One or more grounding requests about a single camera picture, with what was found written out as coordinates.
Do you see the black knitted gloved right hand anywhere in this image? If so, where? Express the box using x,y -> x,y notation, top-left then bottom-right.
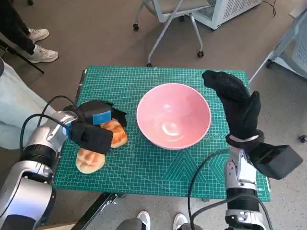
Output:
201,69 -> 261,141

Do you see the black left hand blue tape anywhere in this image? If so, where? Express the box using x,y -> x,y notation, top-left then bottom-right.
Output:
78,100 -> 128,127

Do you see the long glazed toy bread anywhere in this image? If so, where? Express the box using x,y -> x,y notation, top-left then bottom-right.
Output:
99,120 -> 128,149

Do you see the round pale toy bread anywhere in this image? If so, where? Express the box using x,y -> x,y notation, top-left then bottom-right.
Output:
75,147 -> 106,175

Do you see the pink bowl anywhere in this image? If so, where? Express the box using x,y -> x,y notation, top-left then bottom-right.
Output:
136,83 -> 212,150

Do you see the green cutting mat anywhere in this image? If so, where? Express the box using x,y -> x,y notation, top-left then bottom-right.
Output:
52,66 -> 272,202

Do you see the seated person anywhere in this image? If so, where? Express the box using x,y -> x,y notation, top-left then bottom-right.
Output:
0,58 -> 58,150

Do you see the white mesh chair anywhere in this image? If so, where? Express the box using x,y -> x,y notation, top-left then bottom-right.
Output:
248,9 -> 307,84

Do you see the white perforated cabinet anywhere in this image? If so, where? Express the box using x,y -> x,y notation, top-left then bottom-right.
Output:
191,0 -> 262,31

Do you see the grey office chair with casters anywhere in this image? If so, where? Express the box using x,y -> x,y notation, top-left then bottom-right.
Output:
132,0 -> 218,68

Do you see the standing person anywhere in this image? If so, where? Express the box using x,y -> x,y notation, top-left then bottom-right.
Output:
0,0 -> 59,64

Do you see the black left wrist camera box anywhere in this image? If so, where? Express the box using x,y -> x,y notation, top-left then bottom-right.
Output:
69,122 -> 114,154

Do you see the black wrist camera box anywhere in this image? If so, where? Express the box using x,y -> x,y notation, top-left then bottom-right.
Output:
251,141 -> 304,180
69,122 -> 114,154

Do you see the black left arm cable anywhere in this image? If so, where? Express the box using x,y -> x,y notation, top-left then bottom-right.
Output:
20,95 -> 80,149

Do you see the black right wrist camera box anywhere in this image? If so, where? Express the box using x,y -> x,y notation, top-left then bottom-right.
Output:
251,141 -> 304,180

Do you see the grey chair with black frame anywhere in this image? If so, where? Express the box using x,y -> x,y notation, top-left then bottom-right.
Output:
0,32 -> 46,74

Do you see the black metal table bracket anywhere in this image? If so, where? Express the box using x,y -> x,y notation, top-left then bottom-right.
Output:
71,191 -> 127,230

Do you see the thin black floor cable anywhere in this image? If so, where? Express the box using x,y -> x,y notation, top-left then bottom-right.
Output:
262,0 -> 276,16

